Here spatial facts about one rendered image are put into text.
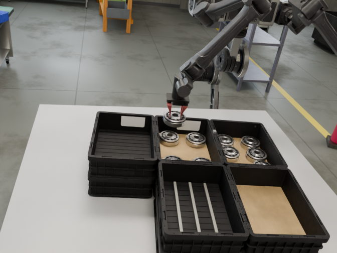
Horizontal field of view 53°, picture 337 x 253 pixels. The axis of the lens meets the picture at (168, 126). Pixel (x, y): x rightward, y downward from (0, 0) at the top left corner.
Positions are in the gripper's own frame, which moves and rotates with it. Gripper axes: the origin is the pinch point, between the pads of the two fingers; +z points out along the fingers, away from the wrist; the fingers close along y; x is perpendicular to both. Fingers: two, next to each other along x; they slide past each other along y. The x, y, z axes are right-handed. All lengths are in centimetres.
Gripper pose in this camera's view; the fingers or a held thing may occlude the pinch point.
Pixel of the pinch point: (175, 114)
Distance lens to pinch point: 158.4
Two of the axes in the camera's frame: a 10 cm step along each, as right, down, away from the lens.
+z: -1.1, 8.3, 5.5
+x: -0.5, -5.6, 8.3
